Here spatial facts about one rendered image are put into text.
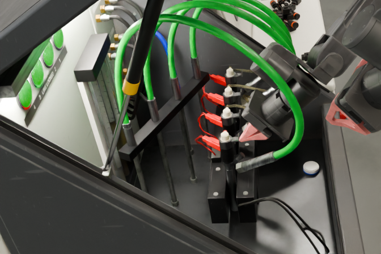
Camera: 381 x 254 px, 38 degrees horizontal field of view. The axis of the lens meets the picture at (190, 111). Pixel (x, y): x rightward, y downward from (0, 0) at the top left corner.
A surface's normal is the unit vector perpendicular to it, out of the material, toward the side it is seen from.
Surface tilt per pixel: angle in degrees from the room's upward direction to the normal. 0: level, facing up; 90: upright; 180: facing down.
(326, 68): 66
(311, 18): 0
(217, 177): 0
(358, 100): 46
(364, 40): 85
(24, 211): 90
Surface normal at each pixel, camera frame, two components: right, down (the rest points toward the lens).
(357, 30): -0.84, -0.53
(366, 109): 0.33, -0.26
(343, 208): -0.14, -0.79
